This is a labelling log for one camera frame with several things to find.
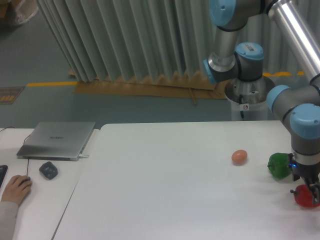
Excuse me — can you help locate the brown cardboard sheet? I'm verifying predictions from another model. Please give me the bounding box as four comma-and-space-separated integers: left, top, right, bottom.
74, 70, 228, 105

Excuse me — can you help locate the black mouse cable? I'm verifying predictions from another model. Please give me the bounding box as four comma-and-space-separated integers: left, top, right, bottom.
0, 126, 34, 177

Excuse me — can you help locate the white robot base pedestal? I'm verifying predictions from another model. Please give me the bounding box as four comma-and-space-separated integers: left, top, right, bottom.
224, 76, 275, 121

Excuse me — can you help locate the beige sleeved forearm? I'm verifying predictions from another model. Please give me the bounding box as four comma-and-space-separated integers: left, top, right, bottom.
0, 201, 19, 240

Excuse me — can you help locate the clear plastic bag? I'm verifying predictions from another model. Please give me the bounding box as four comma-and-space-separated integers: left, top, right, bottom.
5, 0, 39, 26

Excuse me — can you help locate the cardboard box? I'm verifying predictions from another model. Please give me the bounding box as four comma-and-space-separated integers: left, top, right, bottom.
0, 0, 11, 19

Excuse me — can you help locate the green bell pepper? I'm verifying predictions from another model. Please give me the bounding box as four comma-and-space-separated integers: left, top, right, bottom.
267, 152, 291, 179

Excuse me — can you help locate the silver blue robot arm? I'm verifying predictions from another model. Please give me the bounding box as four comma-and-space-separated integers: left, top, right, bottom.
203, 0, 320, 206

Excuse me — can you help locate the black computer mouse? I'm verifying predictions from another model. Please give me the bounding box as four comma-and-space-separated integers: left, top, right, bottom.
18, 176, 32, 190

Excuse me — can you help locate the white laptop plug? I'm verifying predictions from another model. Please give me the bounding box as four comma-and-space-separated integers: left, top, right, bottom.
78, 154, 89, 159

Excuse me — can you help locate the silver closed laptop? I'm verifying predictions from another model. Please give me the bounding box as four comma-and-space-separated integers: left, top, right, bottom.
16, 121, 96, 161

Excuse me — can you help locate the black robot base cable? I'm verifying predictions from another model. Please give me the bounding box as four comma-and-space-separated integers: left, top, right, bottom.
238, 94, 245, 122

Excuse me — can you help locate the brown egg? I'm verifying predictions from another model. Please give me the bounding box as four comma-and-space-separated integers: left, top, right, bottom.
231, 149, 248, 166

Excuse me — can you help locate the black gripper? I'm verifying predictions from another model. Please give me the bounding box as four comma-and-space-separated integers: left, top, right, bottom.
288, 152, 320, 205

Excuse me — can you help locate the pale green pleated curtain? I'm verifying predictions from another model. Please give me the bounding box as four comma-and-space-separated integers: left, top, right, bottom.
36, 0, 308, 83

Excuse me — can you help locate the dark grey small gadget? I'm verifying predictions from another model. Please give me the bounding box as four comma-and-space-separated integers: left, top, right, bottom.
39, 161, 59, 180

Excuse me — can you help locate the black keyboard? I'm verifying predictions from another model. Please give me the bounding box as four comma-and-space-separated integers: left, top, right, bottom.
0, 165, 8, 188

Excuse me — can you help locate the person's bare hand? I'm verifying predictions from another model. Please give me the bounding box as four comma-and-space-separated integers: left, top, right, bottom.
1, 175, 33, 206

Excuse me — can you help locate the red bell pepper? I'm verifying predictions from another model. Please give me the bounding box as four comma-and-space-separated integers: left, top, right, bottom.
290, 184, 320, 208

